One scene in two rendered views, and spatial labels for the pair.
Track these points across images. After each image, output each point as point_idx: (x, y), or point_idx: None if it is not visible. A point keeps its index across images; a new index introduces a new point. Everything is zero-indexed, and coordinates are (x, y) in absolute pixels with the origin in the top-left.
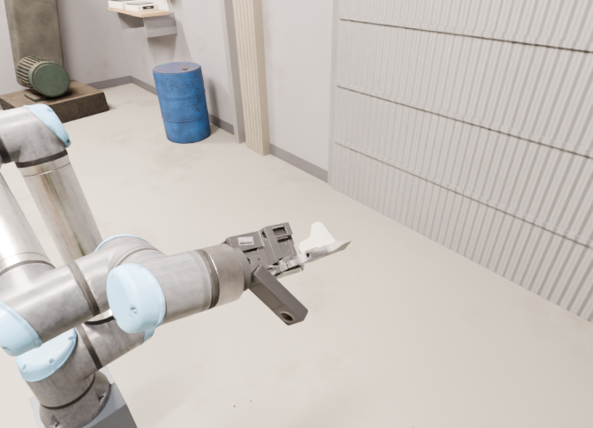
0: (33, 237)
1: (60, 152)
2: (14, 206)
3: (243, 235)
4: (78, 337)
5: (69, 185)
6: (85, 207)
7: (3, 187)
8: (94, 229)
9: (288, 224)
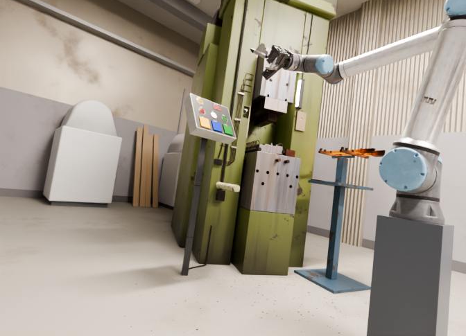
0: (354, 58)
1: (444, 20)
2: (376, 50)
3: (286, 49)
4: None
5: (435, 45)
6: (430, 62)
7: (392, 43)
8: (424, 80)
9: (272, 45)
